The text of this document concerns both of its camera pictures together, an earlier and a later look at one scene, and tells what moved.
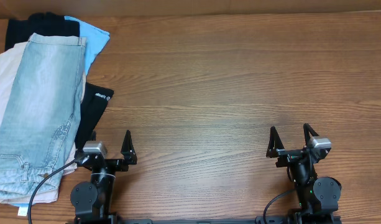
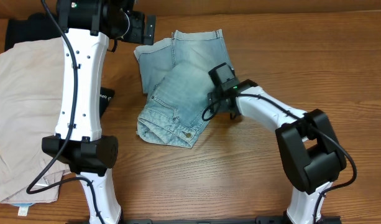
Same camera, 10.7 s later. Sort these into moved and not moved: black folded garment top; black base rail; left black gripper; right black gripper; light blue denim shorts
Moved: light blue denim shorts; right black gripper; left black gripper
Not moved: black folded garment top; black base rail
